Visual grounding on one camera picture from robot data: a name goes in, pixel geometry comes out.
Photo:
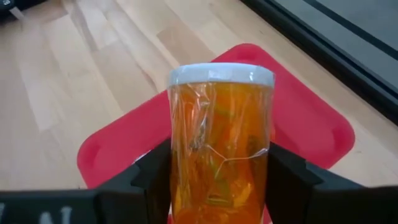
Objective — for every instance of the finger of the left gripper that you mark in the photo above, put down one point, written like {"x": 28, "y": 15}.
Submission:
{"x": 6, "y": 4}

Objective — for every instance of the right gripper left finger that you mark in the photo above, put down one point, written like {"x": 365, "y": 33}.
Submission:
{"x": 146, "y": 189}

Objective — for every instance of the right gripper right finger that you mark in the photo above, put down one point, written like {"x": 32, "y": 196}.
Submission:
{"x": 298, "y": 193}

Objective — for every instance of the orange pill bottle white cap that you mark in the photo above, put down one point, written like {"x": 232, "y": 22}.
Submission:
{"x": 217, "y": 140}

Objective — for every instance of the red plastic bin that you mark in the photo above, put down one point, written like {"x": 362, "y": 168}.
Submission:
{"x": 124, "y": 140}

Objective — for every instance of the black aluminium table frame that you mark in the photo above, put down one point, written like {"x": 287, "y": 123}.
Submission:
{"x": 342, "y": 67}

